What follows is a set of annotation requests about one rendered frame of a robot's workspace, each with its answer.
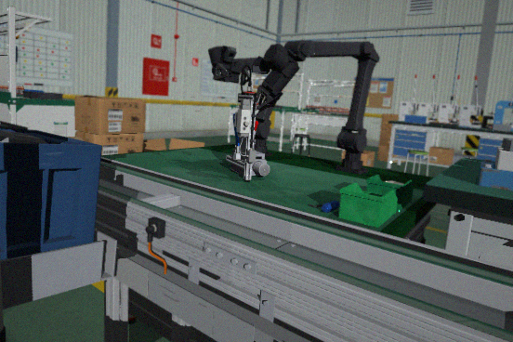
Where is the white corrugated metal wall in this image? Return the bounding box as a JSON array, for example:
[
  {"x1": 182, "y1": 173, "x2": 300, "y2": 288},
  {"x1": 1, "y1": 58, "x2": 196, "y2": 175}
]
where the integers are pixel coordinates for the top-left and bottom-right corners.
[{"x1": 112, "y1": 0, "x2": 281, "y2": 139}]

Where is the green bench mat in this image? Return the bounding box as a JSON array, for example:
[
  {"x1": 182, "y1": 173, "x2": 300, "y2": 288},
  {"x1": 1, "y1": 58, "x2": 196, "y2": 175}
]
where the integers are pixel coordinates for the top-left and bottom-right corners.
[{"x1": 101, "y1": 148, "x2": 424, "y2": 231}]

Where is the black metal stool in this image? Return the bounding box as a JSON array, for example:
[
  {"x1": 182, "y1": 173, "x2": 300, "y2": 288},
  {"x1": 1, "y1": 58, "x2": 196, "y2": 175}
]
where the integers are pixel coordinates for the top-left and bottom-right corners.
[{"x1": 291, "y1": 134, "x2": 309, "y2": 155}]

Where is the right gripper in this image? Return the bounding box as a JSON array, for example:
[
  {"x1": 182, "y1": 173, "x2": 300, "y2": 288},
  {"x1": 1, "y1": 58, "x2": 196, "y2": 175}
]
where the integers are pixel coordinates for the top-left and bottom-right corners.
[{"x1": 213, "y1": 63, "x2": 250, "y2": 86}]

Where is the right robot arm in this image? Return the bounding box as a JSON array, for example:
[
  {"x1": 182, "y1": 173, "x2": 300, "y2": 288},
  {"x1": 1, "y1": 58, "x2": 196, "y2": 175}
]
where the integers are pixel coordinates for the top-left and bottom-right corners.
[{"x1": 208, "y1": 46, "x2": 277, "y2": 157}]

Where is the grey steel column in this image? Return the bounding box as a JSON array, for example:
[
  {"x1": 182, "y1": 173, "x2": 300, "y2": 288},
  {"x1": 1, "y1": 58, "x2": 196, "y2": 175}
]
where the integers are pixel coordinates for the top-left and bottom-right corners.
[{"x1": 465, "y1": 0, "x2": 499, "y2": 149}]

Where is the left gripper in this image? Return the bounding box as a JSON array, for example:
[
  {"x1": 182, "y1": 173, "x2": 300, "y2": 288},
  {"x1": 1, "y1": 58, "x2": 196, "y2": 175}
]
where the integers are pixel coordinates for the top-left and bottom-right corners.
[{"x1": 256, "y1": 73, "x2": 290, "y2": 110}]

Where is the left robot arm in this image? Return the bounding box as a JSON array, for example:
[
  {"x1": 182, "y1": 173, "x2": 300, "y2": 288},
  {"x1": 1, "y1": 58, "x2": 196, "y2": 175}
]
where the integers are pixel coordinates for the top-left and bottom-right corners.
[{"x1": 252, "y1": 40, "x2": 380, "y2": 175}]

